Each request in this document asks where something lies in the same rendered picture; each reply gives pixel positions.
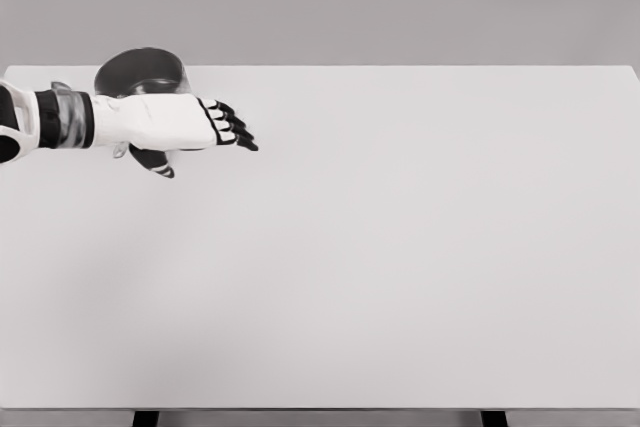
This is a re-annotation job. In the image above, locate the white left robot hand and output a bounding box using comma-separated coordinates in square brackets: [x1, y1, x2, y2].
[127, 94, 260, 180]

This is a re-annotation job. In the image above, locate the dark grey metal pot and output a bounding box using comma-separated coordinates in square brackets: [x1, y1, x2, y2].
[50, 47, 193, 159]

